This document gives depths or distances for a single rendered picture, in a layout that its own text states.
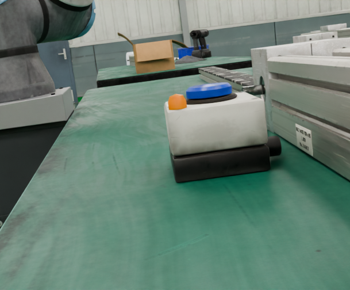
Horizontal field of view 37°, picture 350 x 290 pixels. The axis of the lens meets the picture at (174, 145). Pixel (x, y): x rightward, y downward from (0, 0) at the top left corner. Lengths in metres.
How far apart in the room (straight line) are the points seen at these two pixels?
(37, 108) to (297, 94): 0.63
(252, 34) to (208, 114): 11.55
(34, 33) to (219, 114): 0.75
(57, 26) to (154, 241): 0.89
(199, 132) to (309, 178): 0.09
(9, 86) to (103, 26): 10.54
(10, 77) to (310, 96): 0.73
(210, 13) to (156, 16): 1.17
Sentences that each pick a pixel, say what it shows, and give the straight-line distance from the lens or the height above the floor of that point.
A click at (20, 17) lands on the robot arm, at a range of 1.11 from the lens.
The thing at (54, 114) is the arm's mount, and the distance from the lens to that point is 1.01.
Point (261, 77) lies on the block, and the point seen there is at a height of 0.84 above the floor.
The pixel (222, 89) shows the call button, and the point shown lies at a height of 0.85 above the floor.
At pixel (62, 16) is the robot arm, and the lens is 1.16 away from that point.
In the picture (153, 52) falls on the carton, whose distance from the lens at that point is 2.71.
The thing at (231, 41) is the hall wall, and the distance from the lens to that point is 11.84.
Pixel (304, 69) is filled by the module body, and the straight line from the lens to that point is 0.46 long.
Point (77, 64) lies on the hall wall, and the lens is 11.55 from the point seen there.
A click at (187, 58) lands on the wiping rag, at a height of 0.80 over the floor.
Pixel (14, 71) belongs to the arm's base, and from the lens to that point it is 1.08.
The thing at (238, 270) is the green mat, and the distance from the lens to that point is 0.26.
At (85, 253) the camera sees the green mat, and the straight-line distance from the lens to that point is 0.31.
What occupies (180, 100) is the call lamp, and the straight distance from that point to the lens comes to 0.42.
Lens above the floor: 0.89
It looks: 10 degrees down
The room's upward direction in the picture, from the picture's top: 7 degrees counter-clockwise
